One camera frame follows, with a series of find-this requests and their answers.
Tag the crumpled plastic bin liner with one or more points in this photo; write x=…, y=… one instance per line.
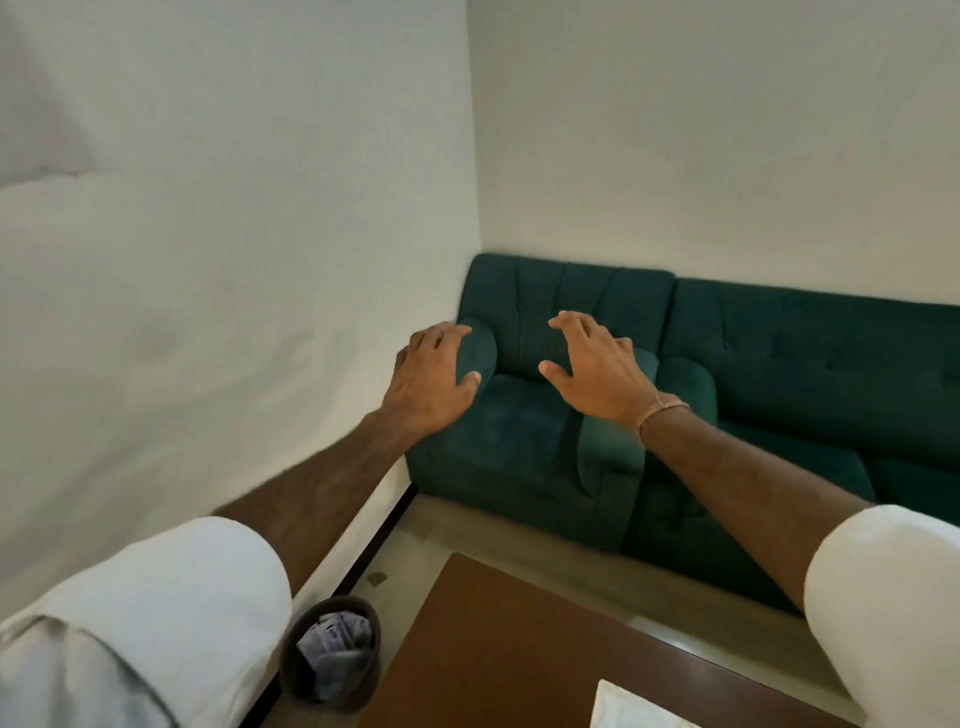
x=337, y=649

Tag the person's right hand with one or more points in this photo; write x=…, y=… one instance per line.
x=604, y=379

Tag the dark green sofa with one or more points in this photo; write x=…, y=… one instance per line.
x=810, y=367

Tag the person's right thumb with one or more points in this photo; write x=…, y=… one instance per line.
x=555, y=373

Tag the person's left forearm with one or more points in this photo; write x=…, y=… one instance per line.
x=330, y=487

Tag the white paper sheet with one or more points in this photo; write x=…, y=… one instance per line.
x=637, y=709

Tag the person's right forearm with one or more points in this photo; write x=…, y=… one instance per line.
x=750, y=495

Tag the person's left hand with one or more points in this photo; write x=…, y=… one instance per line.
x=424, y=382

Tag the thin orange wrist thread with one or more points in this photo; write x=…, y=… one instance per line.
x=660, y=410

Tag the person's left thumb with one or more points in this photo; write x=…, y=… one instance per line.
x=469, y=380

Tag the dark green armchair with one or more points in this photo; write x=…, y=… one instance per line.
x=517, y=442

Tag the white shirt sleeve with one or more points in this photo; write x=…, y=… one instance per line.
x=150, y=615
x=892, y=600

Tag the dark round waste bin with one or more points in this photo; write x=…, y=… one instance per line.
x=296, y=675

